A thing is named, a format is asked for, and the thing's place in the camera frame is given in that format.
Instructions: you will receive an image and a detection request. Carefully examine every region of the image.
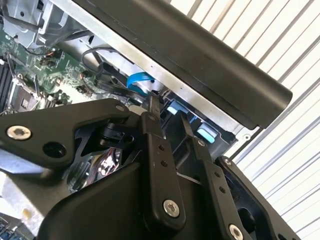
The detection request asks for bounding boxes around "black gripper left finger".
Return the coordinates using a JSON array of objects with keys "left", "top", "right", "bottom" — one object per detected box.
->
[{"left": 0, "top": 94, "right": 188, "bottom": 233}]

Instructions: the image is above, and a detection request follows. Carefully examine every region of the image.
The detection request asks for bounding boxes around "hard disk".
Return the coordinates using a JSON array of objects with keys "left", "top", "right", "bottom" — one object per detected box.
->
[{"left": 159, "top": 98, "right": 237, "bottom": 163}]

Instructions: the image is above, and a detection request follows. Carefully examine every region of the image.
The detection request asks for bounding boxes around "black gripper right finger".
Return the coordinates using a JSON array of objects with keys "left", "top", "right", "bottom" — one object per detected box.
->
[{"left": 177, "top": 112, "right": 301, "bottom": 240}]

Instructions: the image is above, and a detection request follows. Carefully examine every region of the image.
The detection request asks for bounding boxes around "black power wire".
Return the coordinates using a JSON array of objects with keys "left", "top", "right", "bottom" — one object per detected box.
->
[{"left": 94, "top": 62, "right": 151, "bottom": 101}]

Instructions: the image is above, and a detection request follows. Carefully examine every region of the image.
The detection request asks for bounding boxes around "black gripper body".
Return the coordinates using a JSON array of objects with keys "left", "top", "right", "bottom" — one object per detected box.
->
[{"left": 37, "top": 161, "right": 223, "bottom": 240}]

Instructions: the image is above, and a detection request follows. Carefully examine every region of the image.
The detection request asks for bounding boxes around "blue data wire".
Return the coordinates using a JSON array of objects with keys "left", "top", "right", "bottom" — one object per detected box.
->
[{"left": 126, "top": 71, "right": 155, "bottom": 98}]

